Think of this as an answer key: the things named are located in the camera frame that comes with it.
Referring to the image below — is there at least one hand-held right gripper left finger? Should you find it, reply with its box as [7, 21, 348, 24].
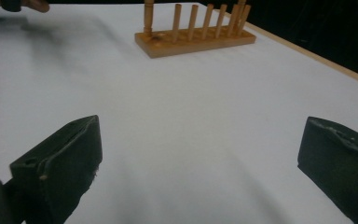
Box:
[9, 115, 103, 224]

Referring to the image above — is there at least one wooden test tube rack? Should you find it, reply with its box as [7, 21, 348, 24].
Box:
[134, 0, 257, 59]

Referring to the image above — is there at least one white table mat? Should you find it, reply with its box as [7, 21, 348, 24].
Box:
[0, 3, 358, 224]

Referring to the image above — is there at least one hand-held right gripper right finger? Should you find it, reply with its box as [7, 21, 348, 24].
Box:
[297, 116, 358, 224]

